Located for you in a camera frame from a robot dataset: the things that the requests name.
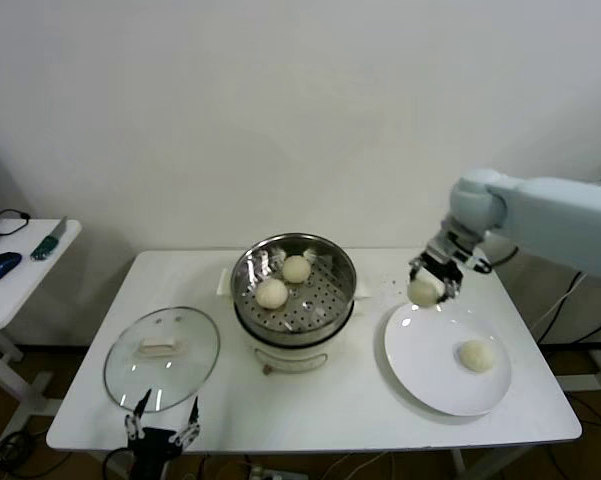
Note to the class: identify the round glass pot lid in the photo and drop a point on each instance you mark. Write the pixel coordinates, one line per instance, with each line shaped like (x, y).
(160, 325)

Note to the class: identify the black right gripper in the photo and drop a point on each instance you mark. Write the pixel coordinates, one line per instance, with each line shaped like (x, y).
(442, 262)

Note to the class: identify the scattered dark crumbs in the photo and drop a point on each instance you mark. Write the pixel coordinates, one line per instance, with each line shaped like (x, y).
(391, 284)

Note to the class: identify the round white plate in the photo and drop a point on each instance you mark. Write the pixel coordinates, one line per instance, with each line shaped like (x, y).
(420, 360)

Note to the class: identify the blue computer mouse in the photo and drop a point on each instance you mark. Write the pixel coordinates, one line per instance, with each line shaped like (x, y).
(1, 266)

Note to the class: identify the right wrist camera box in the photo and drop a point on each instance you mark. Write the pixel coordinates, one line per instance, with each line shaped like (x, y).
(481, 263)

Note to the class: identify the white table leg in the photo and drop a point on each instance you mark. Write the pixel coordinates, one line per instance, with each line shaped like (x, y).
(458, 465)

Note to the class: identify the stainless steel steamer basket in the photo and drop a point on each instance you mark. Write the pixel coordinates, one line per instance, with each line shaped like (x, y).
(320, 310)

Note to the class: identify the white electric cooker base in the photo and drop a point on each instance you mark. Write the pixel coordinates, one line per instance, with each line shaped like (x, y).
(290, 357)

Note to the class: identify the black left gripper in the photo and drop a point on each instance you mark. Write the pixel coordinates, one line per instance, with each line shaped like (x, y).
(152, 445)

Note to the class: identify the small white side table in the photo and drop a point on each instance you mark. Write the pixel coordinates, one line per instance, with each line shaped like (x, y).
(25, 290)

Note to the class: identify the pale right robot arm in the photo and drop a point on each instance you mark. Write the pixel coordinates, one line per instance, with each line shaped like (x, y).
(545, 220)

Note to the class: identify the white steamed baozi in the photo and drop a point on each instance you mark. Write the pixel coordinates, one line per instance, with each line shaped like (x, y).
(423, 292)
(476, 356)
(296, 269)
(272, 293)

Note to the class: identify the white power strip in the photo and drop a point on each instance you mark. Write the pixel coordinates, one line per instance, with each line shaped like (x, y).
(272, 472)

